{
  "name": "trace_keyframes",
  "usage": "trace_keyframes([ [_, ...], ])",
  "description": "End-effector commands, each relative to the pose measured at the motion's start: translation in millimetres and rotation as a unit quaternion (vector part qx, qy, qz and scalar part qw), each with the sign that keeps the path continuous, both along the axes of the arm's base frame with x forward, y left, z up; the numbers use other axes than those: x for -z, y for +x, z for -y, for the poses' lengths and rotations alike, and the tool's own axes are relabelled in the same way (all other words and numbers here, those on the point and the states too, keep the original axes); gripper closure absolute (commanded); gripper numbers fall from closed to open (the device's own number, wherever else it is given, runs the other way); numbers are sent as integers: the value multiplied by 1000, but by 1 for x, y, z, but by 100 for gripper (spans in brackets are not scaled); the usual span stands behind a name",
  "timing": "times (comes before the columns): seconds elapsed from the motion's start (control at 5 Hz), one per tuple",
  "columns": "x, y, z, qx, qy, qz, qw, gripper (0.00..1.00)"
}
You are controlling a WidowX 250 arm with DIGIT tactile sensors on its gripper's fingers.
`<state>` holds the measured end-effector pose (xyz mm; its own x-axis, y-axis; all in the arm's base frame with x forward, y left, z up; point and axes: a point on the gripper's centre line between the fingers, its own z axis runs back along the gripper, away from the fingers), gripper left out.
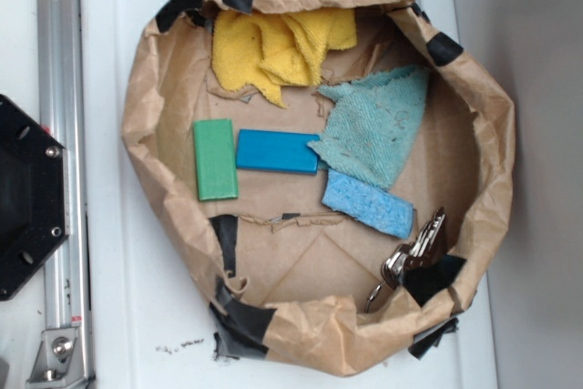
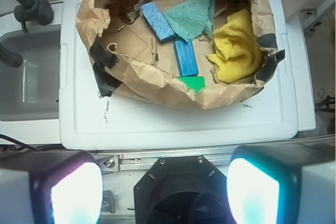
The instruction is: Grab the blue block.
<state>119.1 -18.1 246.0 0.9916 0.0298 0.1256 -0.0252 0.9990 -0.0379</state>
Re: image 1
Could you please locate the blue rectangular block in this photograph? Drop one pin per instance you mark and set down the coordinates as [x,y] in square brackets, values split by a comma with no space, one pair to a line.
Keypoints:
[276,151]

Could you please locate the green rectangular block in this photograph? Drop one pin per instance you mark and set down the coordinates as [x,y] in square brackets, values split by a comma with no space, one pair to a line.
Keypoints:
[215,160]

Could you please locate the brown paper bag bin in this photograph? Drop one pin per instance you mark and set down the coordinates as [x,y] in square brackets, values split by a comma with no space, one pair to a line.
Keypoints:
[286,277]

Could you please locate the light blue sponge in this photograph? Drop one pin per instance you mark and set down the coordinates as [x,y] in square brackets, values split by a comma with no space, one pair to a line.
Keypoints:
[373,207]

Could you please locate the teal terry cloth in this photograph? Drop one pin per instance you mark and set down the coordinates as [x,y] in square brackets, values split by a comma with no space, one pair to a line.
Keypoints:
[371,130]

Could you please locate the yellow terry cloth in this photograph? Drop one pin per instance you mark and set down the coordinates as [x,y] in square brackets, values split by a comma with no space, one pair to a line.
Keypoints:
[272,51]

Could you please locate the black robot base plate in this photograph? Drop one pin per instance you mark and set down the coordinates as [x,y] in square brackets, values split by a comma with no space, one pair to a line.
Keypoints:
[33,197]

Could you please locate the aluminium extrusion rail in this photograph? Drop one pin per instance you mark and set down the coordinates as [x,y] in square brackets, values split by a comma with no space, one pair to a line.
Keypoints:
[67,283]

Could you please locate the metal corner bracket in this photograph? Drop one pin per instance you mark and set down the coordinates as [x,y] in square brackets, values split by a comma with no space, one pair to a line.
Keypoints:
[59,360]

